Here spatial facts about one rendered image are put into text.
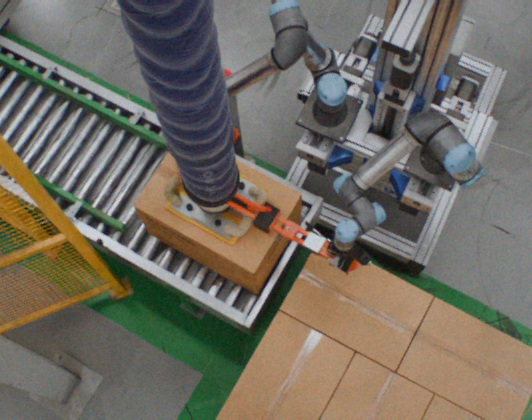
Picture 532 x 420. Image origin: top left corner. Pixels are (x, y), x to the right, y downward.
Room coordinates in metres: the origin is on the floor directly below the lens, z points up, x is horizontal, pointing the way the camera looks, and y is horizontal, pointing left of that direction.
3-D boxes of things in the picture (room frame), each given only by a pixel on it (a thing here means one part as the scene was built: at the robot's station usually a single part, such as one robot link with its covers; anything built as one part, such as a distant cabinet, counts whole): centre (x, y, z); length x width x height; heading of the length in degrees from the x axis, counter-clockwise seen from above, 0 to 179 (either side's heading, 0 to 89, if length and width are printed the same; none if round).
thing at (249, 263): (1.13, 0.18, 0.75); 0.60 x 0.40 x 0.40; 54
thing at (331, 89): (1.46, -0.33, 1.20); 0.13 x 0.12 x 0.14; 7
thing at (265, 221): (0.99, -0.02, 1.08); 0.10 x 0.08 x 0.06; 144
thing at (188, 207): (1.06, 0.24, 0.97); 0.34 x 0.10 x 0.05; 54
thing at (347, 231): (0.80, -0.30, 1.38); 0.09 x 0.08 x 0.11; 118
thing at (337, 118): (1.45, -0.33, 1.09); 0.15 x 0.15 x 0.10
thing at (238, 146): (1.67, 0.10, 0.50); 0.07 x 0.07 x 1.00; 55
